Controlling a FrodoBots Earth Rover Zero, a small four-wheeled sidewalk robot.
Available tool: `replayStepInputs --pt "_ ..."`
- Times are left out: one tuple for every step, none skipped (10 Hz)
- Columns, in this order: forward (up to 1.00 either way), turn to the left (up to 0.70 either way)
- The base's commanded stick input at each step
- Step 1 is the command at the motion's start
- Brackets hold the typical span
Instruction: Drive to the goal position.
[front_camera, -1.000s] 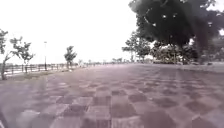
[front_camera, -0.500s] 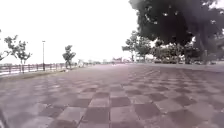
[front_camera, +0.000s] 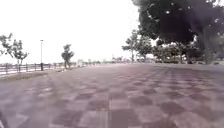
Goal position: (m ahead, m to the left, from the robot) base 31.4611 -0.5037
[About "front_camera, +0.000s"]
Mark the chequered brick pavement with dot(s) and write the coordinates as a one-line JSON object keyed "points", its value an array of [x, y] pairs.
{"points": [[120, 90]]}

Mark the row of trees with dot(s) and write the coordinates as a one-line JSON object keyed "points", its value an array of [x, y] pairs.
{"points": [[150, 50]]}

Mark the small tree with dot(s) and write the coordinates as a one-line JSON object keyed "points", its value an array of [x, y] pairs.
{"points": [[67, 55]]}

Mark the large dark tree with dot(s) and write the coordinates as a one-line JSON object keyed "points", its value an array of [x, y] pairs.
{"points": [[186, 23]]}

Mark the railing fence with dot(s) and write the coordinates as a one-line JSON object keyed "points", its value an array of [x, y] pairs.
{"points": [[20, 68]]}

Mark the thin leafy tree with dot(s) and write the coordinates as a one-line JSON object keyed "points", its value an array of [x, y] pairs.
{"points": [[15, 50]]}

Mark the lamp post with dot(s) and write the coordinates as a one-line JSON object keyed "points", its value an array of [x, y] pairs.
{"points": [[41, 53]]}

